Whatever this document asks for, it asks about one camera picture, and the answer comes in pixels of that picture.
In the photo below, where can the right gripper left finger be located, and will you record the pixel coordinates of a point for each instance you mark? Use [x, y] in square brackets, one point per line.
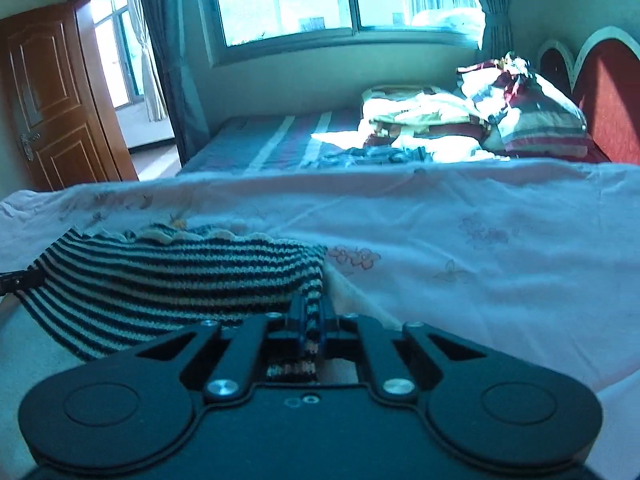
[234, 360]

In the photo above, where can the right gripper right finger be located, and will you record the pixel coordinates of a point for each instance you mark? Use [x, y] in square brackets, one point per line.
[361, 346]

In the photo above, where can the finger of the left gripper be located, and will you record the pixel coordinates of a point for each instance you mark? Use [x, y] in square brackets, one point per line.
[12, 282]

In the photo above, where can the cream knit striped sweater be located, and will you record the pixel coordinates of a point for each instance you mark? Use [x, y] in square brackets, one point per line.
[106, 292]

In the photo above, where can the large bedroom window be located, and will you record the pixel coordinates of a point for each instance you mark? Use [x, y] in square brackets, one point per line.
[240, 30]

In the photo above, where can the brown wooden door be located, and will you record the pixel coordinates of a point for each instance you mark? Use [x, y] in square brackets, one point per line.
[57, 100]

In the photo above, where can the pink floral bed sheet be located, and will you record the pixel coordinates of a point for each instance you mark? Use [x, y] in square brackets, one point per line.
[535, 258]

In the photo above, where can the blue striped mattress sheet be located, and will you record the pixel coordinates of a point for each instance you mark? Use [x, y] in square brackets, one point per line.
[252, 144]

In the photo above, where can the patterned pillow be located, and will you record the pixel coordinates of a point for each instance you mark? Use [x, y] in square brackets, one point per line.
[526, 113]

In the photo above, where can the teal curtain left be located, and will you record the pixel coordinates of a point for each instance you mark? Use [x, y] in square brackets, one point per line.
[167, 28]

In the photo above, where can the teal curtain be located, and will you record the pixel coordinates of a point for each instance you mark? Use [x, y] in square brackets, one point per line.
[167, 28]
[492, 5]

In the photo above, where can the red white heart headboard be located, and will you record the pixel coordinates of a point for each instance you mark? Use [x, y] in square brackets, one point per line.
[602, 79]

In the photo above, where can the teal curtain right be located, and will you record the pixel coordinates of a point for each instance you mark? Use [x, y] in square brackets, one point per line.
[492, 5]

